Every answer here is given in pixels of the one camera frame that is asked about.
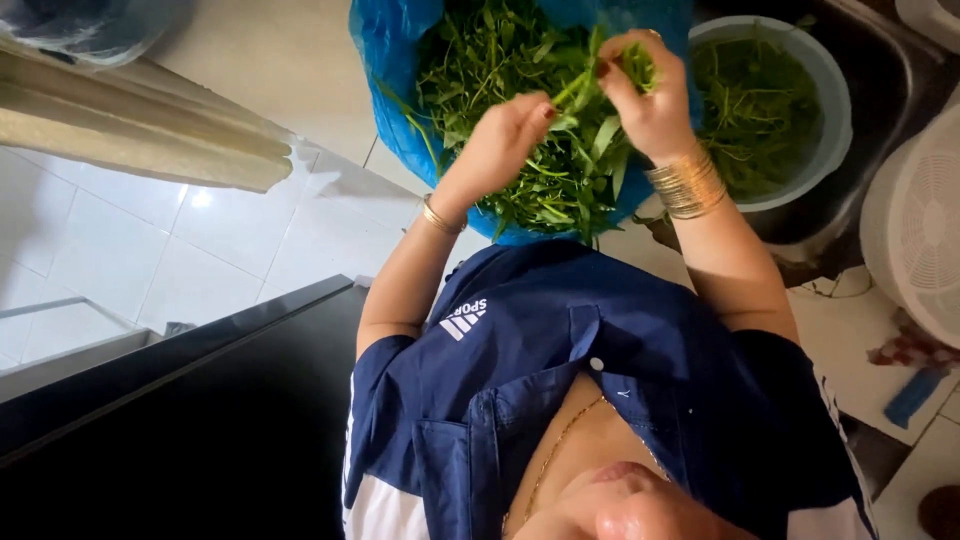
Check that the person's left hand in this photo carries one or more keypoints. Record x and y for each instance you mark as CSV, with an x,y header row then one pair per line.
x,y
499,150

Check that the person's right hand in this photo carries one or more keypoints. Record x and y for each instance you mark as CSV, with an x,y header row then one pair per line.
x,y
652,112

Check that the person's left fingers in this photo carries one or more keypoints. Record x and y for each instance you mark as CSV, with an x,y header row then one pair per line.
x,y
536,112

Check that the green leafy vegetable stalk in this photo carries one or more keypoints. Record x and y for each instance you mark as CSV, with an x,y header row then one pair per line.
x,y
576,90

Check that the heap of green leafy vegetables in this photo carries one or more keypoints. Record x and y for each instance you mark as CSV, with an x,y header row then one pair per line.
x,y
480,67

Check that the thin gold bangle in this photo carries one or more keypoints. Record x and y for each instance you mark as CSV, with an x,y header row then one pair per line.
x,y
439,219

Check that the blue plastic bag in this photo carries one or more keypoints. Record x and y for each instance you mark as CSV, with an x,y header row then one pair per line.
x,y
386,67

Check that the stack of gold bangles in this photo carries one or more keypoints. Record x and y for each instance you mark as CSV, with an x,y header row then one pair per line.
x,y
686,184

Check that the picked greens in bucket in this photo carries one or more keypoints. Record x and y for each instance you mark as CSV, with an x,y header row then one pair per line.
x,y
757,112

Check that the navy blue shirt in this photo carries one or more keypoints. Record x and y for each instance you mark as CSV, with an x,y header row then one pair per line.
x,y
660,375

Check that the white plastic bucket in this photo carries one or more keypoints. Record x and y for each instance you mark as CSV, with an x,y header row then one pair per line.
x,y
836,112

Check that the steel sink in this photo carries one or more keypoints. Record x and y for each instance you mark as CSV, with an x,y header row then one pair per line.
x,y
881,71

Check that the white plastic strainer basket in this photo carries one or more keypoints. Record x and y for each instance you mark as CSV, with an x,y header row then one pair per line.
x,y
922,225

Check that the white plastic container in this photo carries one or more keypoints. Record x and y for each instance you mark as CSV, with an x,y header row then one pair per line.
x,y
930,19

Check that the red patterned cloth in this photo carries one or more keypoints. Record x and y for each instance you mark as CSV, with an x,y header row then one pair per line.
x,y
911,349

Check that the clear plastic bag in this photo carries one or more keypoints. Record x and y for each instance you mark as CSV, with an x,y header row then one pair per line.
x,y
90,26

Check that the black cabinet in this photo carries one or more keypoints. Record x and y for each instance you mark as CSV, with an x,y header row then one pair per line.
x,y
187,420

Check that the brown round object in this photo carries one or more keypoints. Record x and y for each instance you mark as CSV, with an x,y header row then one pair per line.
x,y
943,514

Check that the grey metal rail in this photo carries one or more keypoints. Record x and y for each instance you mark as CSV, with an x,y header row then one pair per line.
x,y
67,360

